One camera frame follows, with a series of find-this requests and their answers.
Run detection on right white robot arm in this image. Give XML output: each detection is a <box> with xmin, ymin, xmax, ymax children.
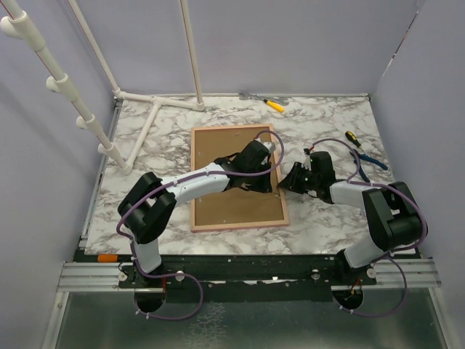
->
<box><xmin>278</xmin><ymin>151</ymin><xmax>428</xmax><ymax>284</ymax></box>

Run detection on purple cable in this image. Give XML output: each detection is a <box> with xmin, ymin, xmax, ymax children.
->
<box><xmin>116</xmin><ymin>129</ymin><xmax>285</xmax><ymax>321</ymax></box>
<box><xmin>308</xmin><ymin>138</ymin><xmax>428</xmax><ymax>317</ymax></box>

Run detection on yellow handled screwdriver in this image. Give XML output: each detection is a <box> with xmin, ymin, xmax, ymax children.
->
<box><xmin>263</xmin><ymin>99</ymin><xmax>284</xmax><ymax>113</ymax></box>

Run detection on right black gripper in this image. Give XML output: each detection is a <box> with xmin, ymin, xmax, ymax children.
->
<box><xmin>279</xmin><ymin>161</ymin><xmax>320</xmax><ymax>194</ymax></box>

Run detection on black yellow screwdriver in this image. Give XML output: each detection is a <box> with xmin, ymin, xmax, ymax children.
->
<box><xmin>344</xmin><ymin>131</ymin><xmax>362</xmax><ymax>148</ymax></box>

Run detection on pink picture frame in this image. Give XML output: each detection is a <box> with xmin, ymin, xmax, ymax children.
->
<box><xmin>190</xmin><ymin>124</ymin><xmax>289</xmax><ymax>233</ymax></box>

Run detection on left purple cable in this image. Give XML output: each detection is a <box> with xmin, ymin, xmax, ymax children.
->
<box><xmin>116</xmin><ymin>129</ymin><xmax>285</xmax><ymax>321</ymax></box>

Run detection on silver wrench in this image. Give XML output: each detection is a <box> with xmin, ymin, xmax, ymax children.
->
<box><xmin>238</xmin><ymin>92</ymin><xmax>289</xmax><ymax>106</ymax></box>

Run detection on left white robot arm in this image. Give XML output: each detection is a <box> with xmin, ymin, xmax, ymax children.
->
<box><xmin>117</xmin><ymin>138</ymin><xmax>275</xmax><ymax>287</ymax></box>

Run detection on white pvc pipe rack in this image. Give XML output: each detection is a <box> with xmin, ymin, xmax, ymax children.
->
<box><xmin>0</xmin><ymin>0</ymin><xmax>206</xmax><ymax>176</ymax></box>

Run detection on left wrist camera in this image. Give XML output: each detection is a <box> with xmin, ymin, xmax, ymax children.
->
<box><xmin>262</xmin><ymin>142</ymin><xmax>276</xmax><ymax>154</ymax></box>

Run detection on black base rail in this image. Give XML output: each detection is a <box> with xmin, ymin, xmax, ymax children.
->
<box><xmin>118</xmin><ymin>254</ymin><xmax>376</xmax><ymax>302</ymax></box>

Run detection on blue handled pliers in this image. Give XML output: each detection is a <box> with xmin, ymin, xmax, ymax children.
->
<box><xmin>350</xmin><ymin>149</ymin><xmax>388</xmax><ymax>182</ymax></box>

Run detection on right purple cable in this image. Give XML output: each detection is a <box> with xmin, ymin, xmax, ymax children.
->
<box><xmin>308</xmin><ymin>138</ymin><xmax>428</xmax><ymax>317</ymax></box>

